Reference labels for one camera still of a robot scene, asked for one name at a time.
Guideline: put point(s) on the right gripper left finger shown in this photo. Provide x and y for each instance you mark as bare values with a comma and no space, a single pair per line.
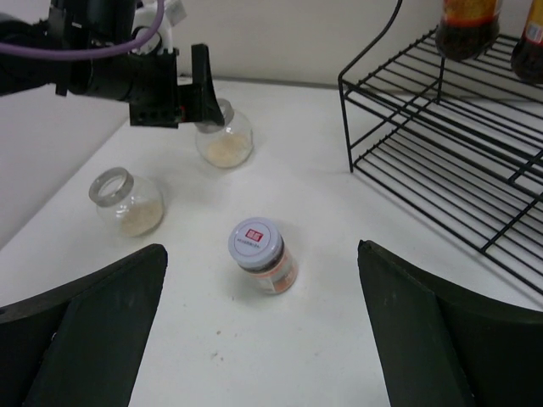
82,343

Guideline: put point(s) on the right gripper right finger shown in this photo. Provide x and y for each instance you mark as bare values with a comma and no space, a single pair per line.
440,344

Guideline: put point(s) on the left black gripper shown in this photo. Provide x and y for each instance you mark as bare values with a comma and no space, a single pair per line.
148,84

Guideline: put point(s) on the glass jar silver rim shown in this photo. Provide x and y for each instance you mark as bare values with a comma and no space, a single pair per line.
227,146
130,205

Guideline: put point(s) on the red lid sauce jar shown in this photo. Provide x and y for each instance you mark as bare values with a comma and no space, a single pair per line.
526,59
467,28

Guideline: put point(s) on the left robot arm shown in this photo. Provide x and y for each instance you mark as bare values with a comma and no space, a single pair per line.
114,50

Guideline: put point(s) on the white lid spice jar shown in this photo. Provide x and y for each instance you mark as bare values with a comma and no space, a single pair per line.
258,247

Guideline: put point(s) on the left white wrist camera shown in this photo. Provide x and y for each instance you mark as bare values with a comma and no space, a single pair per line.
162,41

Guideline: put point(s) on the black wire rack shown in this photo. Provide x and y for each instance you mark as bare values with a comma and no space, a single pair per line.
460,143

